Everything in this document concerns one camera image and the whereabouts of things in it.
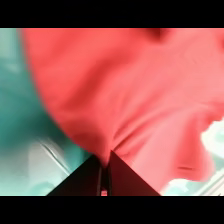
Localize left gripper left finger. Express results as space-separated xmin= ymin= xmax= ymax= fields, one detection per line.
xmin=46 ymin=154 xmax=103 ymax=197

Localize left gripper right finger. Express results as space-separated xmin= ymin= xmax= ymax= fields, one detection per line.
xmin=107 ymin=150 xmax=162 ymax=197

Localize red T-shirt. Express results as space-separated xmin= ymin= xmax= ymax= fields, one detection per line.
xmin=19 ymin=28 xmax=224 ymax=195

